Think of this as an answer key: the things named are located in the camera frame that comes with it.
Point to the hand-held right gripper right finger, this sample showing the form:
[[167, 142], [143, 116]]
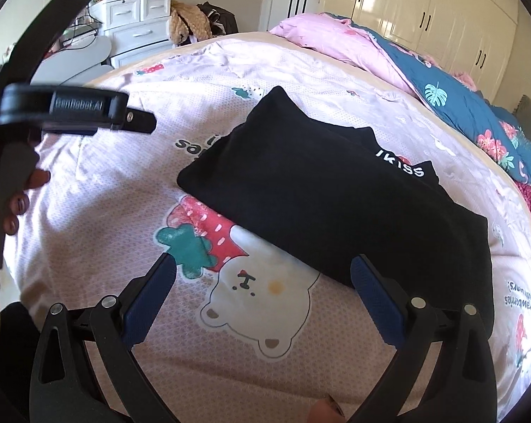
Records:
[[373, 299]]

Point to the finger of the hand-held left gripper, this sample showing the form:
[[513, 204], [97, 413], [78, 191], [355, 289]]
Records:
[[135, 120]]

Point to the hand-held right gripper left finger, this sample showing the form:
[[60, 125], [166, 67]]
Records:
[[150, 299]]

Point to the black shirt with orange patches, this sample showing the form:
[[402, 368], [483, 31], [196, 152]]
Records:
[[314, 185]]

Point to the person's left hand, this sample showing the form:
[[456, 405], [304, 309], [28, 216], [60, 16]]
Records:
[[20, 205]]

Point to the person's right hand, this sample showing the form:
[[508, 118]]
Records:
[[325, 412]]

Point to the grey round table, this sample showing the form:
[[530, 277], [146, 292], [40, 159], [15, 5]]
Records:
[[75, 59]]

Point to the pink printed bed sheet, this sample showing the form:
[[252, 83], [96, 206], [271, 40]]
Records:
[[115, 176]]

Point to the white drawer cabinet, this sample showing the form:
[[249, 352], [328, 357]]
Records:
[[133, 26]]

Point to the brown cloth on cabinet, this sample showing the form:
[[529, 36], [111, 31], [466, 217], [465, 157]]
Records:
[[188, 22]]

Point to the black bag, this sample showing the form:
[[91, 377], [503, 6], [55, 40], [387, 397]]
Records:
[[219, 17]]

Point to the person's dark pants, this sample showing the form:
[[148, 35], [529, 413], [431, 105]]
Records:
[[9, 352]]

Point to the pink quilt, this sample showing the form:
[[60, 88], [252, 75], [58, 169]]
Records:
[[336, 44]]

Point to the blue floral quilt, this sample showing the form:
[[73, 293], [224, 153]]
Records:
[[459, 101]]

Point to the cream wardrobe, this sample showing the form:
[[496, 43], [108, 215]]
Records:
[[424, 4]]

